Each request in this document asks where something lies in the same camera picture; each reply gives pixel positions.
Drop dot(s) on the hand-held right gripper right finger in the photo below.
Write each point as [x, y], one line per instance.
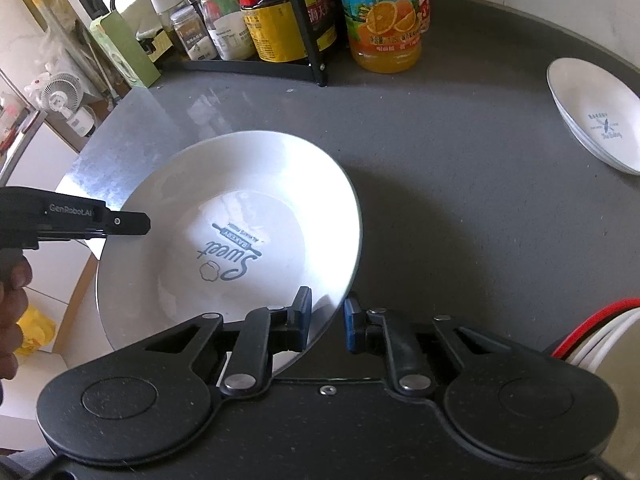
[351, 325]

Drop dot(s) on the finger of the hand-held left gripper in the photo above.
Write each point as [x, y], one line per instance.
[130, 223]

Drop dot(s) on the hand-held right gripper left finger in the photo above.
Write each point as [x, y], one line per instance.
[304, 310]

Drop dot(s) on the large white printed plate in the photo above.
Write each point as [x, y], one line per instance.
[225, 200]

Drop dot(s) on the red and black bowl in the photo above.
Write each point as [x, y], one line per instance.
[600, 317]

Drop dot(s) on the white ceramic bowl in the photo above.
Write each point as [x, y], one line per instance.
[622, 360]
[600, 339]

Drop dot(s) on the small white printed plate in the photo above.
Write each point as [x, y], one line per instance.
[600, 115]

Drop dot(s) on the person's left hand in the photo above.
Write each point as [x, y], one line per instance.
[12, 310]

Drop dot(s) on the yellow plastic bag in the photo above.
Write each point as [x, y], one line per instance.
[35, 330]

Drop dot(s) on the white standing fan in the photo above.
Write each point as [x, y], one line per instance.
[62, 97]

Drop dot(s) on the green cardboard box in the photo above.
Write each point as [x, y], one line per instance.
[125, 50]

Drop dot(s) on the small glass jar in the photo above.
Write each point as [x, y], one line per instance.
[192, 35]

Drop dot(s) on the white pill bottle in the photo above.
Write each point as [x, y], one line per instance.
[232, 35]

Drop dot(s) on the black metal rack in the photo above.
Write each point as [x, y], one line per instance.
[310, 25]

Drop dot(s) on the orange juice bottle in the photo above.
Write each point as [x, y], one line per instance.
[385, 20]

